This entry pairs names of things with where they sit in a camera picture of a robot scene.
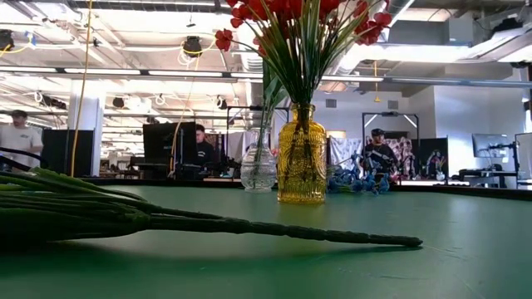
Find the yellow glass vase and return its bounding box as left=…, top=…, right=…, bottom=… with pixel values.
left=277, top=103, right=328, bottom=205

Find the blue flower bunch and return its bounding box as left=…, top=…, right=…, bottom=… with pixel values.
left=0, top=166, right=424, bottom=250
left=327, top=164, right=392, bottom=196

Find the clear glass vase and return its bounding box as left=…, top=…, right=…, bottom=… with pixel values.
left=239, top=126, right=278, bottom=194

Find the small vase with red flowers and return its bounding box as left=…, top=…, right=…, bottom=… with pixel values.
left=431, top=154, right=448, bottom=182

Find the white patterned cloth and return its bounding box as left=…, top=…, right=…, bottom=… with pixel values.
left=328, top=136, right=364, bottom=171

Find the black monitor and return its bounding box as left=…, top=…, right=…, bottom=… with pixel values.
left=142, top=121, right=198, bottom=168

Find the ceiling light strip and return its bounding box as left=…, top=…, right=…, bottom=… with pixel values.
left=147, top=70, right=224, bottom=78
left=0, top=65, right=58, bottom=74
left=64, top=67, right=142, bottom=76

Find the green table mat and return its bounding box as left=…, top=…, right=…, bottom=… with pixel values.
left=0, top=184, right=532, bottom=299

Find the black ceiling device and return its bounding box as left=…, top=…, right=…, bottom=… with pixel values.
left=182, top=36, right=204, bottom=57
left=0, top=28, right=16, bottom=51

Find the black divider panel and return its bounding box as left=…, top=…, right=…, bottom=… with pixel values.
left=418, top=137, right=450, bottom=180

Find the black partition panel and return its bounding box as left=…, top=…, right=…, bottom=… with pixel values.
left=41, top=129, right=95, bottom=178

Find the dark desk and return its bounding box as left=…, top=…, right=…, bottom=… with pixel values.
left=451, top=168, right=520, bottom=189

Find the gray monitor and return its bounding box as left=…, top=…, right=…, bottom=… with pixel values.
left=472, top=133, right=510, bottom=159

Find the light gray board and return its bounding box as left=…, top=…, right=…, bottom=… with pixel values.
left=515, top=131, right=532, bottom=180

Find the thin yellow hanging cable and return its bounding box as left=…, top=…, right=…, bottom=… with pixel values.
left=168, top=39, right=217, bottom=178

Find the yellow hanging cord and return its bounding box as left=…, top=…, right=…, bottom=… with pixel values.
left=372, top=60, right=382, bottom=104

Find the black curved cable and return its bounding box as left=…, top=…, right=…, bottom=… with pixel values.
left=0, top=146, right=45, bottom=172

